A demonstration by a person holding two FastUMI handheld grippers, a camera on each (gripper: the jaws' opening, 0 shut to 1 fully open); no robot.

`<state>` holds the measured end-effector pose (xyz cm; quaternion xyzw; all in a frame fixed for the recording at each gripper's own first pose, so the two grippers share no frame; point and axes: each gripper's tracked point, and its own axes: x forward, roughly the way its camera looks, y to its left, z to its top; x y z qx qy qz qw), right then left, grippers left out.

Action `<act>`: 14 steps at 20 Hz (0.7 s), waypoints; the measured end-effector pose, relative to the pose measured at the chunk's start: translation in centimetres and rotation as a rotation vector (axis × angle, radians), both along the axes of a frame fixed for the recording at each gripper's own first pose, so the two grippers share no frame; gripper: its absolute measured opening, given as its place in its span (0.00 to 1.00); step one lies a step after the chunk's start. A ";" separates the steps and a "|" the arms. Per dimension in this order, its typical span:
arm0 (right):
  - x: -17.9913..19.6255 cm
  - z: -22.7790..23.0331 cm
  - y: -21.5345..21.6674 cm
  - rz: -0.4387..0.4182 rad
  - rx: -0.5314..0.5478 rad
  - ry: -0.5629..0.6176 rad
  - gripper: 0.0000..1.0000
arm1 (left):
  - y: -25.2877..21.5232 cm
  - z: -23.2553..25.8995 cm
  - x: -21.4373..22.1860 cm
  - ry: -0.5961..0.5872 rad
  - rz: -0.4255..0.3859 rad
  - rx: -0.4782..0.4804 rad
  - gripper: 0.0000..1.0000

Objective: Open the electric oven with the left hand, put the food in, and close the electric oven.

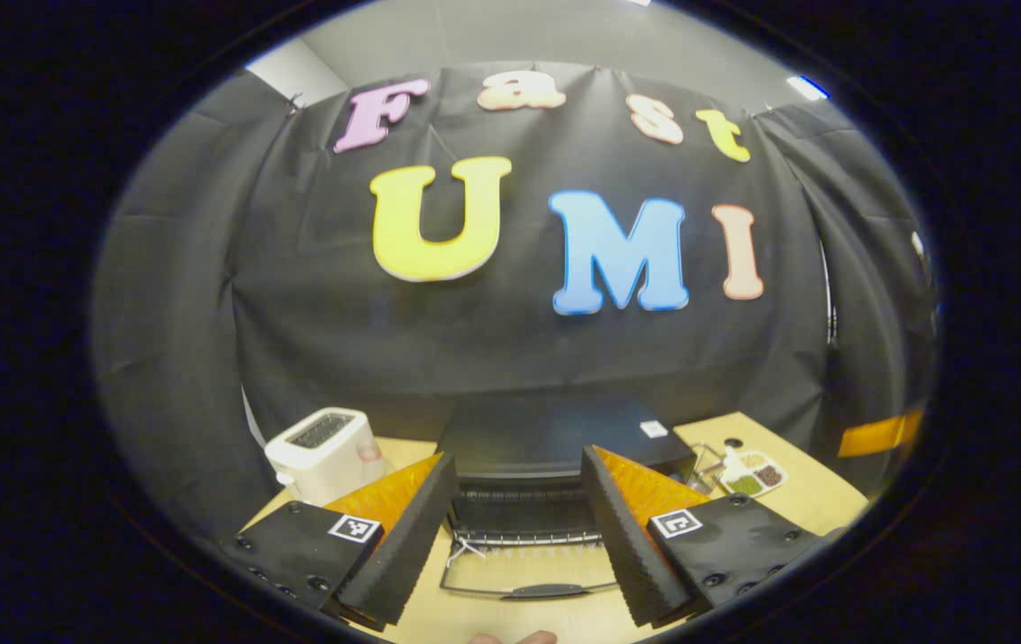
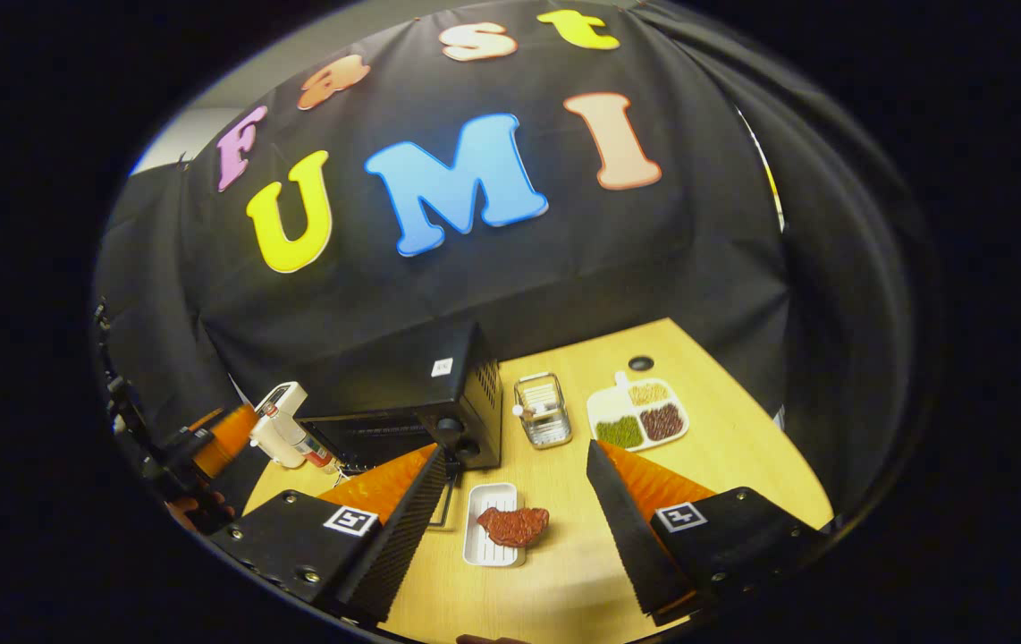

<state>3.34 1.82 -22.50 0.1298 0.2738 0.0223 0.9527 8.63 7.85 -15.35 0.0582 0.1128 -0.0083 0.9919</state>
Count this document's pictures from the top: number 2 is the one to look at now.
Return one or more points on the white rectangular tray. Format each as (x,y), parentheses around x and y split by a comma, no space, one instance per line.
(485,555)

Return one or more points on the black electric oven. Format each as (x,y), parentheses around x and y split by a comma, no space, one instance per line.
(385,376)

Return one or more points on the white divided bean plate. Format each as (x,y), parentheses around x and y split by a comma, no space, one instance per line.
(636,416)

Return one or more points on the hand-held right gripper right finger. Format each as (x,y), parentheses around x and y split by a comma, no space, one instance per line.
(631,537)

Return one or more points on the black backdrop cloth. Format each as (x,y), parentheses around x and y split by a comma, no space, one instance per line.
(564,268)

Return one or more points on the clear plastic bottle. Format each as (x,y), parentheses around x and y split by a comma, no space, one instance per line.
(305,445)

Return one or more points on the red meat piece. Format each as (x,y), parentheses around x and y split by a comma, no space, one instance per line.
(512,526)

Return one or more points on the small metal holder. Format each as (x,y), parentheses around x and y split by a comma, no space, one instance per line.
(544,413)

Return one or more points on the white toaster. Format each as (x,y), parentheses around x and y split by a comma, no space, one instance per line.
(282,402)

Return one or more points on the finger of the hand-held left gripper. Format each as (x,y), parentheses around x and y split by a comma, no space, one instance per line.
(226,443)

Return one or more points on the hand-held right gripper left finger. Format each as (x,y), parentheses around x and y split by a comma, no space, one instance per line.
(403,537)

